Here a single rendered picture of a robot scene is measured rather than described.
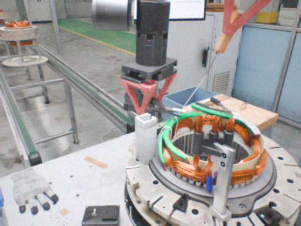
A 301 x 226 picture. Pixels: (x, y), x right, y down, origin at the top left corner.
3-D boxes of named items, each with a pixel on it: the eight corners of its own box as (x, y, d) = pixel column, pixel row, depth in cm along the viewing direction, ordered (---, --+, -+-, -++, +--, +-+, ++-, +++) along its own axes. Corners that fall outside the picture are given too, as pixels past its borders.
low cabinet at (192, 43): (232, 110, 315) (249, 10, 262) (201, 121, 287) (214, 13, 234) (181, 87, 390) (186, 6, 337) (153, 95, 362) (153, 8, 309)
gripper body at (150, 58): (120, 74, 44) (119, 32, 40) (150, 62, 51) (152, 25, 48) (149, 83, 41) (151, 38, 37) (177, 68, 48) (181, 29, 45)
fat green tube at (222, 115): (189, 111, 54) (189, 103, 53) (200, 106, 56) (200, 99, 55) (250, 138, 44) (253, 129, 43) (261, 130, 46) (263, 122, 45)
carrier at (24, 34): (4, 58, 238) (-5, 26, 224) (47, 55, 252) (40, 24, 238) (0, 69, 206) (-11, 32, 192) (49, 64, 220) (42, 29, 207)
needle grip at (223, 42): (213, 50, 37) (233, 10, 34) (214, 47, 38) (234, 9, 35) (222, 54, 37) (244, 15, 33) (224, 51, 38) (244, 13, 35)
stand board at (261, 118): (181, 115, 74) (181, 107, 73) (220, 99, 85) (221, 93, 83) (237, 143, 60) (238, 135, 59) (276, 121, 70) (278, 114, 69)
